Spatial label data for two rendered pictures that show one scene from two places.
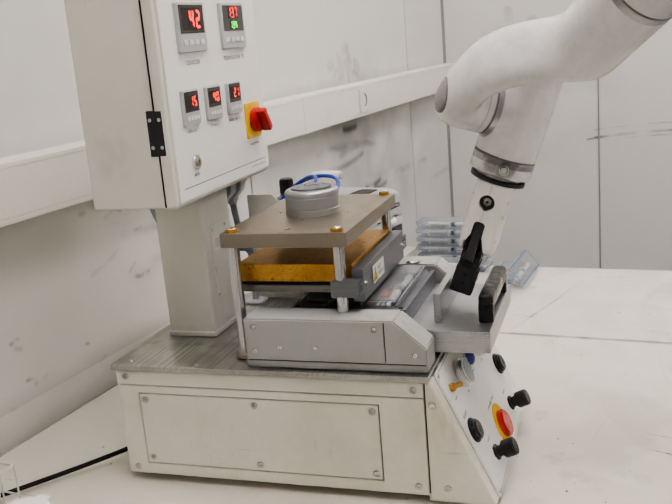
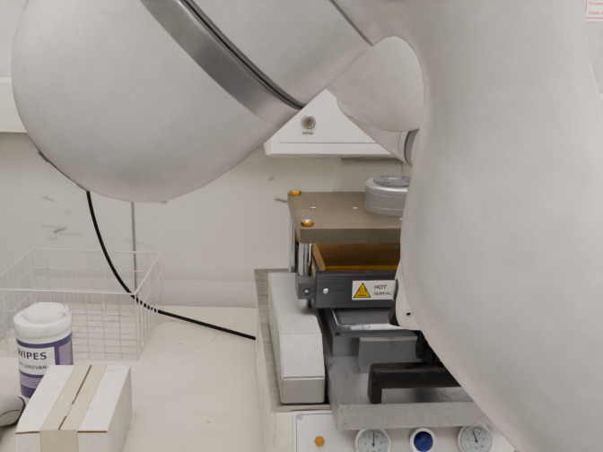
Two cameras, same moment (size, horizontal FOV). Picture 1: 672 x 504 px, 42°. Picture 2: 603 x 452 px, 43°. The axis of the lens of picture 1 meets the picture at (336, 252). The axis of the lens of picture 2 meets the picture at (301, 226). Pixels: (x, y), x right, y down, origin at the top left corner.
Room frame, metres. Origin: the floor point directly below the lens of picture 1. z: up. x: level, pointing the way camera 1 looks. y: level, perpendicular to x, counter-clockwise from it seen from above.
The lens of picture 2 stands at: (0.74, -0.82, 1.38)
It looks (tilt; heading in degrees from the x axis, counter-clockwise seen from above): 17 degrees down; 65
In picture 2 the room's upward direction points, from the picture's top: 2 degrees clockwise
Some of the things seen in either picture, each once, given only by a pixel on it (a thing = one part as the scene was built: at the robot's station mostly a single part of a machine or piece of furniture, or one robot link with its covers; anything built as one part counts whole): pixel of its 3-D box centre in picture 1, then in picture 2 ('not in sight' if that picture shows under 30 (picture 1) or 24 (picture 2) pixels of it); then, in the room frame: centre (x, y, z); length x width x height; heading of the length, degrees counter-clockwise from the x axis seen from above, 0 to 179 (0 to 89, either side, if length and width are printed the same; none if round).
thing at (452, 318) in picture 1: (398, 303); (407, 341); (1.23, -0.08, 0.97); 0.30 x 0.22 x 0.08; 71
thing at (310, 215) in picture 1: (299, 226); (401, 220); (1.30, 0.05, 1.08); 0.31 x 0.24 x 0.13; 161
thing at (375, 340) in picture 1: (338, 339); (292, 331); (1.12, 0.01, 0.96); 0.25 x 0.05 x 0.07; 71
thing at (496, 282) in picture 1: (493, 292); (439, 380); (1.19, -0.22, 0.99); 0.15 x 0.02 x 0.04; 161
